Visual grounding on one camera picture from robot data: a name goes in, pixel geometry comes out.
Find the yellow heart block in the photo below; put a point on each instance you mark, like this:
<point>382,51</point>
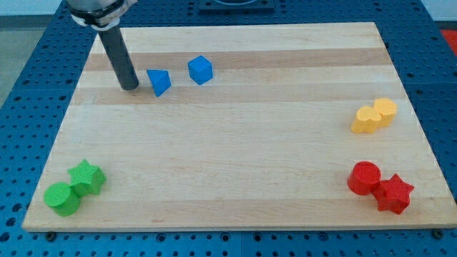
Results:
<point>366,120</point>

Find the green star block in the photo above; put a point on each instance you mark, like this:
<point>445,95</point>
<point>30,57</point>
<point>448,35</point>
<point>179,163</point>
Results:
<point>86,179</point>

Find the yellow hexagon block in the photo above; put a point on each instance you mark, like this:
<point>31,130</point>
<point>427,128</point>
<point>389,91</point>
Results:
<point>387,109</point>

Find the light wooden board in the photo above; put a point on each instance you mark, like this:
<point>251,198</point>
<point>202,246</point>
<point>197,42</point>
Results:
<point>265,145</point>

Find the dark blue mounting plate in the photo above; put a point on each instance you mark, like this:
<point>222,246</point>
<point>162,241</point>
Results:
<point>212,6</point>

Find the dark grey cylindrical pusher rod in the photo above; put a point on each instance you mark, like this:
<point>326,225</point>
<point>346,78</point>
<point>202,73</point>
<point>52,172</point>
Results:
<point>115,48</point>

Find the blue triangle block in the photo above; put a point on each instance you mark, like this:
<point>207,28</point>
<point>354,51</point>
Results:
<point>160,81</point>

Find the blue cube block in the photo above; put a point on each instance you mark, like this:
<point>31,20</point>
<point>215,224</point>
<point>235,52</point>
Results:
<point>200,70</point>

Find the red cylinder block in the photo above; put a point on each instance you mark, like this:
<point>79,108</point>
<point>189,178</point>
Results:
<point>364,177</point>

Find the green cylinder block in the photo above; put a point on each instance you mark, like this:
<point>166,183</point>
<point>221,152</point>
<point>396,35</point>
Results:
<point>61,198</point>

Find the red star block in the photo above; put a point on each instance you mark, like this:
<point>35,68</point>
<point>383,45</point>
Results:
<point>393,194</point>

